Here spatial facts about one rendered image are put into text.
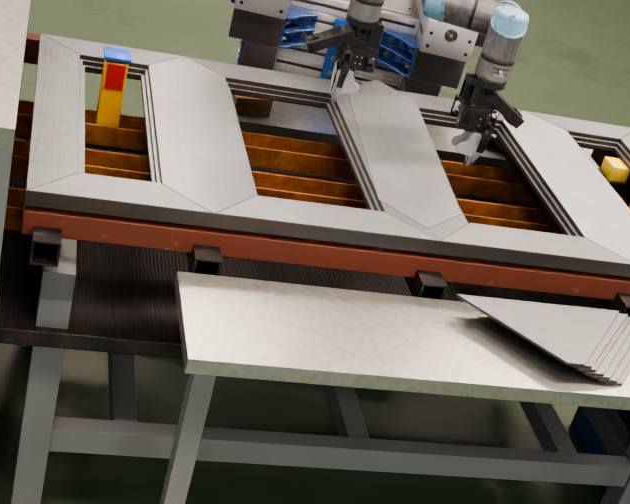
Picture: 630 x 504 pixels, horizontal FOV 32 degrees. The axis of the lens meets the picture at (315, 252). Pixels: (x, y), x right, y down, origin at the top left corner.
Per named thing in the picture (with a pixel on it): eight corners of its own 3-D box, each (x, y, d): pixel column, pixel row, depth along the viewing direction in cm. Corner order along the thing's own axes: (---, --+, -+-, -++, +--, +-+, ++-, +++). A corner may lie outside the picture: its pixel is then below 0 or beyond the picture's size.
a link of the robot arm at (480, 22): (480, -11, 248) (478, 2, 239) (529, 3, 248) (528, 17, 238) (470, 22, 252) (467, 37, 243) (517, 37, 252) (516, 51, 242)
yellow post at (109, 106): (115, 142, 256) (128, 65, 246) (93, 139, 254) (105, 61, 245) (115, 132, 260) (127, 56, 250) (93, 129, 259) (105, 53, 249)
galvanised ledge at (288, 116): (626, 187, 314) (630, 178, 312) (167, 121, 279) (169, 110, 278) (599, 154, 330) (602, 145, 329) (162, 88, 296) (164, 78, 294)
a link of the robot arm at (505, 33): (531, 10, 238) (531, 21, 230) (515, 57, 243) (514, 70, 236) (496, -1, 238) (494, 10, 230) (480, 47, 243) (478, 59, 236)
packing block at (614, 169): (625, 183, 283) (631, 169, 281) (608, 180, 282) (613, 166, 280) (616, 171, 288) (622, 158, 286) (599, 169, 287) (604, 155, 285)
